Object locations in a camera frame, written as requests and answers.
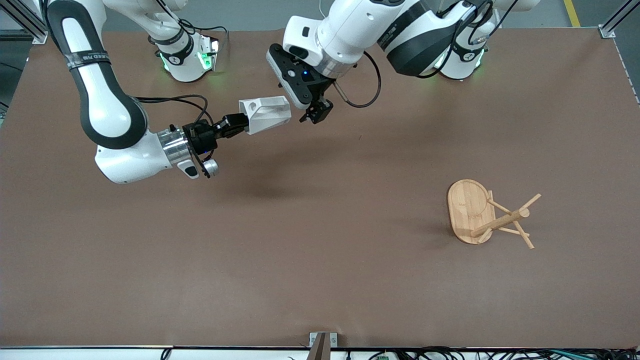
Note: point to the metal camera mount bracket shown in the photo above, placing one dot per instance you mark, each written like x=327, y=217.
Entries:
x=322, y=345

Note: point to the aluminium frame post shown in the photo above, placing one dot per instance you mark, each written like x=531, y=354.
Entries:
x=617, y=20
x=27, y=22

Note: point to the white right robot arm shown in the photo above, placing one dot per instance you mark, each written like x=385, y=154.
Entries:
x=107, y=107

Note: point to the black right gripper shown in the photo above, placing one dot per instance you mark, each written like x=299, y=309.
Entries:
x=201, y=138

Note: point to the wooden cup rack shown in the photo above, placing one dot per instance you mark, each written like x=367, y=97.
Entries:
x=470, y=210

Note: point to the white faceted plastic cup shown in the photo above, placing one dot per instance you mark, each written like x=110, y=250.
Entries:
x=267, y=115

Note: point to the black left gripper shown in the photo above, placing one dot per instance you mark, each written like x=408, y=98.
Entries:
x=319, y=109

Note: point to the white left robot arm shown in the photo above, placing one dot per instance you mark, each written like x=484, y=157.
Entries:
x=405, y=35

